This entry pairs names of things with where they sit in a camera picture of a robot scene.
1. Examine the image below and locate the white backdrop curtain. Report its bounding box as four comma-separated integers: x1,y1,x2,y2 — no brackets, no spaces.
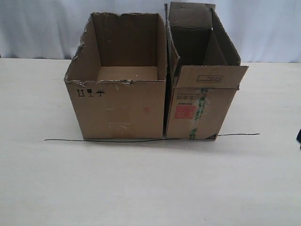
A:
0,0,301,63

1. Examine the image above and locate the thin black line marker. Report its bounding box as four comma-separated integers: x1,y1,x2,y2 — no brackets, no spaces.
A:
44,133,260,143

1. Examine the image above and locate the labelled cardboard box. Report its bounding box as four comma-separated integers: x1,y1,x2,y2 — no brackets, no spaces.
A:
165,2,248,140

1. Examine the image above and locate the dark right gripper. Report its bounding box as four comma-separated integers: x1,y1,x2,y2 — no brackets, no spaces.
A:
296,129,301,149

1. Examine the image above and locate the torn open cardboard box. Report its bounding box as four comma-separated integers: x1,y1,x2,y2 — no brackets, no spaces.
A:
64,12,167,139

